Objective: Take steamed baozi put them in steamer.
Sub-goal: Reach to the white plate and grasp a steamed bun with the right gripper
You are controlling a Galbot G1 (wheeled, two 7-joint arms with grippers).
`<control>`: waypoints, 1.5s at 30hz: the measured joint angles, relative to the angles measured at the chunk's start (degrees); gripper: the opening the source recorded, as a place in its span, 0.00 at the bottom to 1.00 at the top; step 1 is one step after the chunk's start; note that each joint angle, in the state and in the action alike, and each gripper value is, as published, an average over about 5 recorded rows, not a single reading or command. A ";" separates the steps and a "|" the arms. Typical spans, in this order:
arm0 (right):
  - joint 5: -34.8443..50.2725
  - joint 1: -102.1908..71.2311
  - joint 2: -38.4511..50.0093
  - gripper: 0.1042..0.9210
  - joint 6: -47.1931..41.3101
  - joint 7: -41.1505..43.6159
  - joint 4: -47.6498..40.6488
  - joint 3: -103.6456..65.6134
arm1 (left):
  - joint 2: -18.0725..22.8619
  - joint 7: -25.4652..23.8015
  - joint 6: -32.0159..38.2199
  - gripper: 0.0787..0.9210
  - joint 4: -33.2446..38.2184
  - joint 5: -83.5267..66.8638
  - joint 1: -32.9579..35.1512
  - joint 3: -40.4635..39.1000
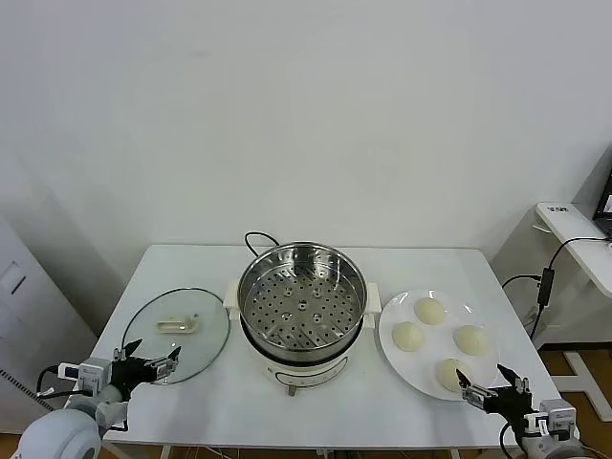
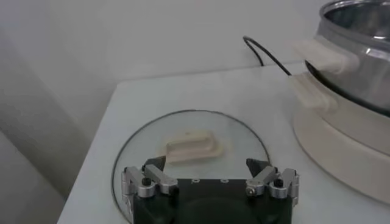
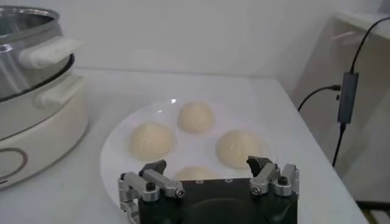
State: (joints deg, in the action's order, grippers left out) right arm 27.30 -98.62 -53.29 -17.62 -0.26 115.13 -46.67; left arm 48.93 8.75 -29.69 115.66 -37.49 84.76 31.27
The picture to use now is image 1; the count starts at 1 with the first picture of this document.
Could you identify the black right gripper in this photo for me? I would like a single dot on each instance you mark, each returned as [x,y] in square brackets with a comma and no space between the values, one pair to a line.
[509,404]

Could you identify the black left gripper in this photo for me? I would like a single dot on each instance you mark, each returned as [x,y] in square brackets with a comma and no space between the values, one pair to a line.
[131,373]

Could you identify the white steamed baozi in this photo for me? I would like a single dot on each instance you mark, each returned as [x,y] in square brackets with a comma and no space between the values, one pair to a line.
[429,311]
[408,336]
[448,378]
[472,339]

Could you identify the round glass pot lid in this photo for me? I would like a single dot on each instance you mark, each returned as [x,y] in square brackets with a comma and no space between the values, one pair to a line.
[201,354]

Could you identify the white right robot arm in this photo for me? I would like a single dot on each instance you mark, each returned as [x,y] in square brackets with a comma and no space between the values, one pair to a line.
[550,444]

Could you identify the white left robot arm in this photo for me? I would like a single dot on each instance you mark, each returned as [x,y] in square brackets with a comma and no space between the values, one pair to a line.
[62,435]

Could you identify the perforated steel steamer basket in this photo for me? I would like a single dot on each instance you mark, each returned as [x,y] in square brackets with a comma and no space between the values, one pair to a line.
[268,306]

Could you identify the large white plate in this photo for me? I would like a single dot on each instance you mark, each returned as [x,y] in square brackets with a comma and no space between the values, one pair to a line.
[428,378]

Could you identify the white cabinet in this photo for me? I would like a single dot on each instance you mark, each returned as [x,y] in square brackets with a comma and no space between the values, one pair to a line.
[28,296]

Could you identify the cream electric cooker base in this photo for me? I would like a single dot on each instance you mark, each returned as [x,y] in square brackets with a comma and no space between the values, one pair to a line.
[306,375]

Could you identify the black laptop screen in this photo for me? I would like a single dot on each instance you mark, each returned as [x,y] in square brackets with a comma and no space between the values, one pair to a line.
[606,205]

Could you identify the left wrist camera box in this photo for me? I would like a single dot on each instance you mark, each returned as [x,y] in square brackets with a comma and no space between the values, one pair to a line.
[93,374]

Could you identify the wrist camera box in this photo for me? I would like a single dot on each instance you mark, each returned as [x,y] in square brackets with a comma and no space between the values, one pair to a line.
[93,374]
[554,416]

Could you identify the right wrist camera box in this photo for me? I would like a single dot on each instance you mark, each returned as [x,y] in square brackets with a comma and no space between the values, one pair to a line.
[554,416]

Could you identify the white desk foot frame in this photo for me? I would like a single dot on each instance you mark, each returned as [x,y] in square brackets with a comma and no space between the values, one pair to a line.
[581,373]

